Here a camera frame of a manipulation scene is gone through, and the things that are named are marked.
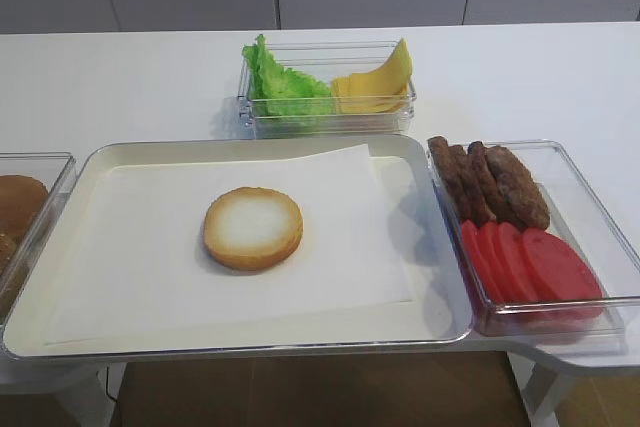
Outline green lettuce leaf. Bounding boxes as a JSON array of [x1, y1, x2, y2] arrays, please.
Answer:
[[256, 64, 335, 116], [242, 34, 283, 99]]

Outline clear lettuce cheese container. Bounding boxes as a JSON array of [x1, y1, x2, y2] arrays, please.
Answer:
[[237, 40, 416, 138]]

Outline green lettuce leaf in container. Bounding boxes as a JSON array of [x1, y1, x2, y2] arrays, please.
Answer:
[[256, 64, 335, 116]]

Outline flat yellow cheese slices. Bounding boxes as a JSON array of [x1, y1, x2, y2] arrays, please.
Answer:
[[331, 76, 409, 115]]

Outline upright yellow cheese slice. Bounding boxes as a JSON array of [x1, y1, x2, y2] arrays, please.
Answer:
[[349, 38, 413, 96]]

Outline bottom bun half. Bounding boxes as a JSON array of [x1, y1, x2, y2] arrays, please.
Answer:
[[202, 187, 304, 272]]

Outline white serving tray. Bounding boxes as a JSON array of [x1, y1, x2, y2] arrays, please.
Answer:
[[2, 135, 472, 361]]

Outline back brown meat patty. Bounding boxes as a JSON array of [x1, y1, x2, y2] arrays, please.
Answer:
[[428, 136, 472, 222]]

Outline brown meat patty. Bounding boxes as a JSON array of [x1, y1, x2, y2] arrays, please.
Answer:
[[467, 141, 525, 231], [449, 145, 495, 228], [486, 146, 550, 230], [428, 136, 472, 222]]

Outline back red tomato slice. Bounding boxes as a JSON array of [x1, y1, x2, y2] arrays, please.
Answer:
[[461, 220, 504, 304]]

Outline red tomato slice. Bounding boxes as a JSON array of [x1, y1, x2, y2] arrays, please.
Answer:
[[519, 228, 604, 303], [495, 222, 539, 303], [461, 220, 504, 304], [478, 221, 517, 303]]

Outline white paper sheet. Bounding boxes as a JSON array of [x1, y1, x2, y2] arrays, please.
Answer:
[[44, 145, 412, 344]]

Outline front brown meat patty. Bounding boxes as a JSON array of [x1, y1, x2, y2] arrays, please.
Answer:
[[486, 146, 550, 230]]

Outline clear patty tomato container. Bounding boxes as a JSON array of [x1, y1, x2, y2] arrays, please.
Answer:
[[427, 141, 639, 336]]

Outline front red tomato slice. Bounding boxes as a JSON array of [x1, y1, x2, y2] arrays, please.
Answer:
[[519, 228, 604, 303]]

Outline clear bun container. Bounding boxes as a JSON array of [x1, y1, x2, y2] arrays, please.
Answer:
[[0, 151, 77, 326]]

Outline plain brown bun top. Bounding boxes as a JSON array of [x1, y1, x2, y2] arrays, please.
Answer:
[[0, 175, 49, 243]]

